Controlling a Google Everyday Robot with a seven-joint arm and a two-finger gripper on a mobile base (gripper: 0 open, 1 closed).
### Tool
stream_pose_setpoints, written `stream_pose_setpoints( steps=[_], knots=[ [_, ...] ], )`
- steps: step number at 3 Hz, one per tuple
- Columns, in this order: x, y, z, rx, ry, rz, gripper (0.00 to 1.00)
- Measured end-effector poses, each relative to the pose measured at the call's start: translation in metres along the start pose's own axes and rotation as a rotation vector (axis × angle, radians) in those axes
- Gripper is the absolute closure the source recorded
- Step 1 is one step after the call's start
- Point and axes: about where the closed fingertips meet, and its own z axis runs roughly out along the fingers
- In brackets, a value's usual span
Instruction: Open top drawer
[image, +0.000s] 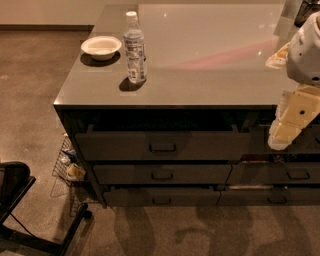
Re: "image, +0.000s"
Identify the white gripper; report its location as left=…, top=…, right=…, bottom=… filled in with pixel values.
left=268, top=85, right=320, bottom=151

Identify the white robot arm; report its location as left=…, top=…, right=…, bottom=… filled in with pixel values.
left=266, top=12, right=320, bottom=150

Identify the grey drawer cabinet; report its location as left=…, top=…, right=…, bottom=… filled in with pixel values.
left=54, top=0, right=320, bottom=206

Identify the dark container on counter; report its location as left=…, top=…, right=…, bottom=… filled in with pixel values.
left=294, top=0, right=320, bottom=28

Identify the clear plastic water bottle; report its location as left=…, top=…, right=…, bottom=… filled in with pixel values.
left=123, top=11, right=147, bottom=84

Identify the white bowl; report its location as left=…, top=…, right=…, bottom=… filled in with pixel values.
left=81, top=36, right=122, bottom=61

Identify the black chair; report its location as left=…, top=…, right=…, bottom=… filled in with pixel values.
left=0, top=161, right=93, bottom=256

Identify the wire mesh basket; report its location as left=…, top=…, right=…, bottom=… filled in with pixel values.
left=50, top=136, right=85, bottom=217

